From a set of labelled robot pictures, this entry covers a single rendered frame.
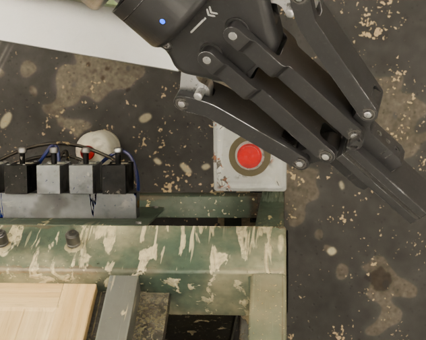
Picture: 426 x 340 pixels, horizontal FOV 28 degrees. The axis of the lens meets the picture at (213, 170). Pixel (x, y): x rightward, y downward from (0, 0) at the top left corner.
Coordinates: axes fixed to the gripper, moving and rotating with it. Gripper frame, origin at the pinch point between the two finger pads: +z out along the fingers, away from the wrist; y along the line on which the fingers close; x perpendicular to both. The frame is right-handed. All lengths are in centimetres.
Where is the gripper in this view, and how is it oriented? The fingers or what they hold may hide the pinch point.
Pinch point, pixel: (385, 172)
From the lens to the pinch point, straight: 56.6
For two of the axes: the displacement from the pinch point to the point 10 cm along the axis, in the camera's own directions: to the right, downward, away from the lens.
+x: -2.8, 6.2, -7.3
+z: 7.4, 6.2, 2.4
